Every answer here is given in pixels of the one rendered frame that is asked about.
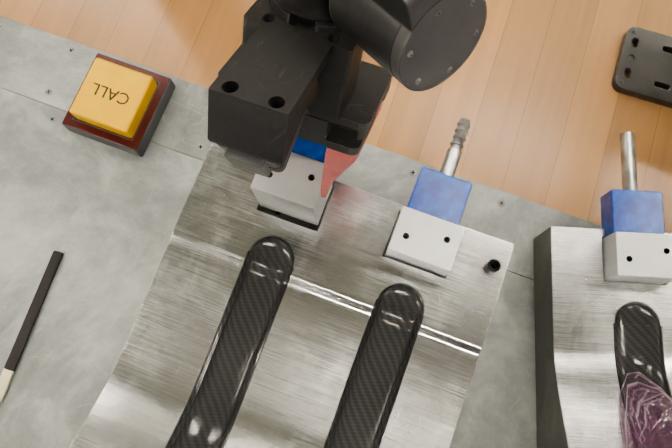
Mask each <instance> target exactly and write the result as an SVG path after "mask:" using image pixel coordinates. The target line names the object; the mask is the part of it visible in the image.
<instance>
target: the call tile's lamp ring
mask: <svg viewBox="0 0 672 448"><path fill-rule="evenodd" d="M96 58H101V59H103V60H106V61H109V62H112V63H115V64H118V65H121V66H123V67H126V68H129V69H132V70H135V71H138V72H141V73H143V74H146V75H149V76H152V77H153V79H154V80H155V81H158V82H161V83H160V85H159V87H158V89H157V91H156V93H155V95H154V97H153V99H152V101H151V104H150V106H149V108H148V110H147V112H146V114H145V116H144V118H143V120H142V122H141V124H140V127H139V129H138V131H137V133H136V135H135V137H134V139H133V141H130V140H128V139H125V138H122V137H119V136H117V135H114V134H111V133H108V132H106V131H103V130H100V129H97V128H95V127H92V126H89V125H86V124H84V123H81V122H78V121H75V120H73V119H72V117H73V115H72V114H71V113H70V111H69V110H70V108H71V106H72V104H73V102H74V100H75V98H76V96H77V94H78V92H79V90H80V88H81V86H82V84H83V83H82V84H81V86H80V88H79V90H78V92H77V94H76V96H75V98H74V100H73V102H72V104H71V106H70V108H69V110H68V112H67V114H66V116H65V118H64V120H63V122H62V124H65V125H68V126H71V127H73V128H76V129H79V130H82V131H84V132H87V133H90V134H93V135H95V136H98V137H101V138H104V139H106V140H109V141H112V142H115V143H117V144H120V145H123V146H126V147H128V148H131V149H134V150H137V148H138V146H139V144H140V142H141V140H142V137H143V135H144V133H145V131H146V129H147V127H148V125H149V123H150V121H151V118H152V116H153V114H154V112H155V110H156V108H157V106H158V104H159V102H160V99H161V97H162V95H163V93H164V91H165V89H166V87H167V85H168V83H169V81H170V78H167V77H164V76H162V75H159V74H156V73H153V72H150V71H147V70H144V69H142V68H139V67H136V66H133V65H130V64H127V63H124V62H122V61H119V60H116V59H113V58H110V57H107V56H105V55H102V54H99V53H97V55H96V57H95V59H96ZM95 59H94V61H95ZM94 61H93V63H94ZM93 63H92V65H93ZM92 65H91V67H92ZM91 67H90V69H91ZM90 69H89V71H90ZM89 71H88V72H89Z"/></svg>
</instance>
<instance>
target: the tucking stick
mask: <svg viewBox="0 0 672 448"><path fill-rule="evenodd" d="M63 255H64V254H63V253H62V252H58V251H53V253H52V256H51V258H50V260H49V263H48V265H47V268H46V270H45V272H44V275H43V277H42V279H41V282H40V284H39V286H38V289H37V291H36V293H35V296H34V298H33V301H32V303H31V305H30V308H29V310H28V312H27V315H26V317H25V319H24V322H23V324H22V326H21V329H20V331H19V334H18V336H17V338H16V341H15V343H14V345H13V348H12V350H11V352H10V355H9V357H8V359H7V362H6V364H5V367H4V369H3V371H2V373H1V376H0V403H1V402H2V401H3V398H4V396H5V394H6V391H7V389H8V387H9V384H10V382H11V379H12V377H13V375H14V372H15V370H16V367H17V365H18V362H19V360H20V358H21V355H22V353H23V350H24V348H25V346H26V343H27V341H28V339H29V336H30V334H31V331H32V329H33V327H34V324H35V322H36V320H37V317H38V315H39V312H40V310H41V308H42V305H43V303H44V300H45V298H46V296H47V293H48V291H49V289H50V286H51V284H52V281H53V279H54V277H55V274H56V272H57V269H58V267H59V265H60V262H61V260H62V258H63Z"/></svg>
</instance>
